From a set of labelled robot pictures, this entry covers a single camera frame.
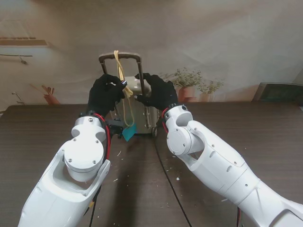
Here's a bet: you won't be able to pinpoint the teal luggage tag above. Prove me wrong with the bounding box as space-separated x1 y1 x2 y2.
121 123 138 142

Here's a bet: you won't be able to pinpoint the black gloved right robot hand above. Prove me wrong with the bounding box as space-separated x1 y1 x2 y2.
134 72 179 112

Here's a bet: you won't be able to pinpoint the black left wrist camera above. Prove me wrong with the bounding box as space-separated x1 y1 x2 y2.
105 118 124 139

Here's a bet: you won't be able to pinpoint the dark flat box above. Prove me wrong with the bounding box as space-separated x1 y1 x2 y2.
251 82 303 106

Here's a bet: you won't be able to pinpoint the small beige trolley suitcase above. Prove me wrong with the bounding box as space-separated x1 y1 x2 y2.
98 52 160 140

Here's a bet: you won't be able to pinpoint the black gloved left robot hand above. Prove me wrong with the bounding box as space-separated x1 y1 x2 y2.
87 73 129 117

